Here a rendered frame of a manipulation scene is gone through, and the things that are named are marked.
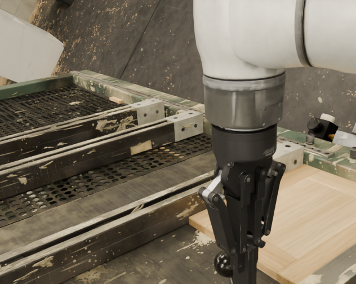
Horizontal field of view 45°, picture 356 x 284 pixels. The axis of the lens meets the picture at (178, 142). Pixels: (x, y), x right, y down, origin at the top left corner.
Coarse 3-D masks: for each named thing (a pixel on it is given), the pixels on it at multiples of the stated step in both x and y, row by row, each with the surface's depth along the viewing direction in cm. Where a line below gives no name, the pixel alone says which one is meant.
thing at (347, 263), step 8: (352, 248) 79; (336, 256) 77; (344, 256) 77; (352, 256) 77; (328, 264) 75; (336, 264) 75; (344, 264) 75; (352, 264) 75; (320, 272) 73; (328, 272) 73; (336, 272) 73; (344, 272) 73; (352, 272) 73; (304, 280) 72; (312, 280) 72; (320, 280) 71; (328, 280) 71; (336, 280) 71; (344, 280) 71; (352, 280) 72
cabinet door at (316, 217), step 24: (312, 168) 115; (288, 192) 105; (312, 192) 104; (336, 192) 103; (192, 216) 96; (288, 216) 95; (312, 216) 94; (336, 216) 93; (264, 240) 87; (288, 240) 86; (312, 240) 86; (336, 240) 85; (264, 264) 79; (288, 264) 79; (312, 264) 79
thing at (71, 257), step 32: (288, 160) 114; (160, 192) 97; (192, 192) 96; (96, 224) 87; (128, 224) 87; (160, 224) 92; (0, 256) 78; (32, 256) 77; (64, 256) 79; (96, 256) 84
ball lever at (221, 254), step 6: (222, 252) 59; (216, 258) 59; (222, 258) 59; (228, 258) 58; (216, 264) 59; (222, 264) 58; (228, 264) 58; (216, 270) 59; (222, 270) 58; (228, 270) 58; (222, 276) 59; (228, 276) 59
